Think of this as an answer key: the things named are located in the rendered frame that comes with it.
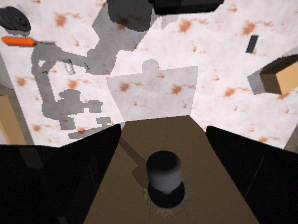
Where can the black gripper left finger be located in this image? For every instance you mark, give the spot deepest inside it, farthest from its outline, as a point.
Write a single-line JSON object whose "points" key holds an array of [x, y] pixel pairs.
{"points": [[70, 175]]}

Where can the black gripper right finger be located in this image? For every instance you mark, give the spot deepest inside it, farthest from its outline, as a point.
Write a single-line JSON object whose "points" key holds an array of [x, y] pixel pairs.
{"points": [[266, 176]]}

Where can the orange-handled screwdriver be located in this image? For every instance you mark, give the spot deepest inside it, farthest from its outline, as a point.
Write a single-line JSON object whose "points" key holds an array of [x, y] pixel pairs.
{"points": [[22, 41]]}

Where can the brown wooden door panel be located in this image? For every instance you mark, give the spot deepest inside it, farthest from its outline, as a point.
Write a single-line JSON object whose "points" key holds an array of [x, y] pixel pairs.
{"points": [[211, 197]]}

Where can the tan cardboard box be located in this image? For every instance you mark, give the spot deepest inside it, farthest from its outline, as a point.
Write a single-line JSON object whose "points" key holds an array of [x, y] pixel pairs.
{"points": [[282, 77]]}

